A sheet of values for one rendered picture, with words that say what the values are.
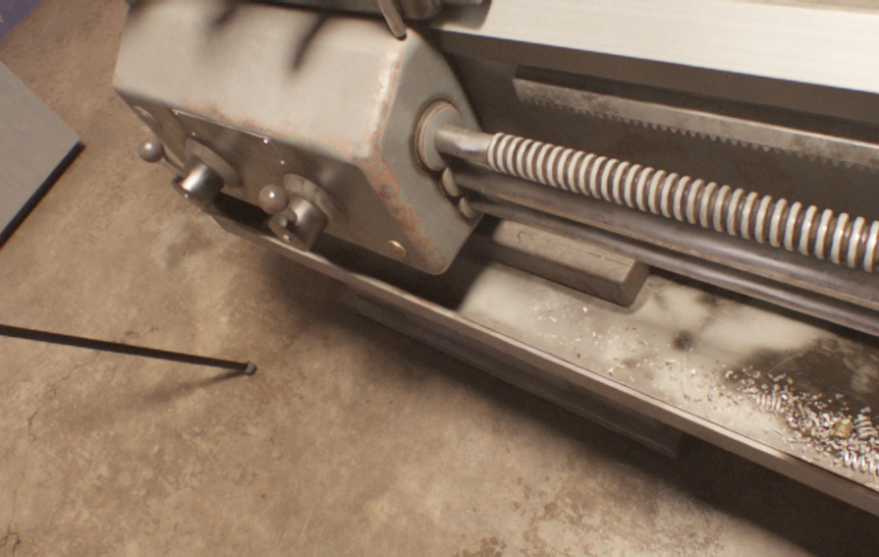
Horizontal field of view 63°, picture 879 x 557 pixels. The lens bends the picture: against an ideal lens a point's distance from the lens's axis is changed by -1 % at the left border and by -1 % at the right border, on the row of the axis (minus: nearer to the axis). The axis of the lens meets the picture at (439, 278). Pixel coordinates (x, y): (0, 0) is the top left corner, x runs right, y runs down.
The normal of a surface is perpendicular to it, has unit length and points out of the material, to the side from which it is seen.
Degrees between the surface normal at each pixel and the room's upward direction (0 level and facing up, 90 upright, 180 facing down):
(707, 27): 36
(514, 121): 90
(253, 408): 0
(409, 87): 90
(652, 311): 0
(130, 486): 0
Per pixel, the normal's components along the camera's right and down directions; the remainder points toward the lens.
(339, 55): -0.58, -0.04
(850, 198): -0.54, 0.79
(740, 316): -0.35, -0.54
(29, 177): 0.82, 0.22
